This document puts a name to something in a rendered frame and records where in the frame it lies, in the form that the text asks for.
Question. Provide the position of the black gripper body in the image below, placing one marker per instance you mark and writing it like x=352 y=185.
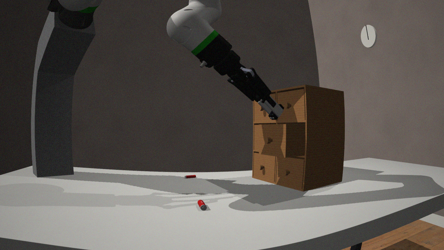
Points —
x=230 y=65

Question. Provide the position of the black nine-volt battery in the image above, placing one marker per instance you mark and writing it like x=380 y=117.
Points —
x=272 y=114

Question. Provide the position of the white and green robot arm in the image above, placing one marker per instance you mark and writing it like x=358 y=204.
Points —
x=189 y=26

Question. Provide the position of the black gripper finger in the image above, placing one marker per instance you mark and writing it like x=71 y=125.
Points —
x=248 y=92
x=260 y=88

